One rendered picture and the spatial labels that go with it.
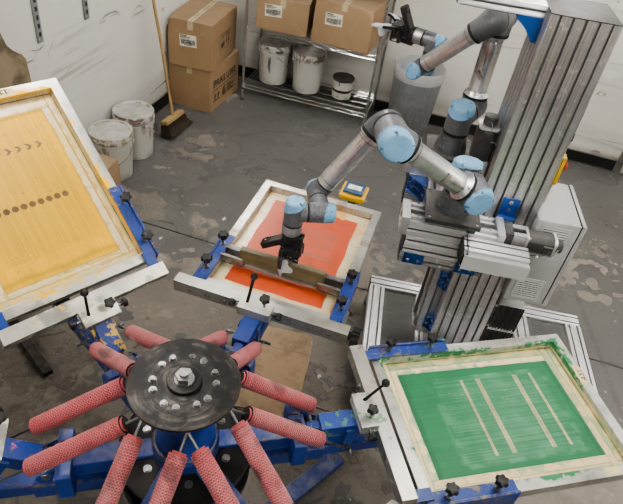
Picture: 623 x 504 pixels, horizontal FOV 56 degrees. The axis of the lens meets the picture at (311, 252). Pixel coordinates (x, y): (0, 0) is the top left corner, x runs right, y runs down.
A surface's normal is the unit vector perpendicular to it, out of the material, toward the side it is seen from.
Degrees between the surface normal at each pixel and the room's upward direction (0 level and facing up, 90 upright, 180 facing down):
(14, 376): 0
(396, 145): 86
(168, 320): 0
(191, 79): 90
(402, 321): 0
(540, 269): 90
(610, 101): 90
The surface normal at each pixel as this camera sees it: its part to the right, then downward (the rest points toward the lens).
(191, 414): 0.12, -0.76
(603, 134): -0.29, 0.59
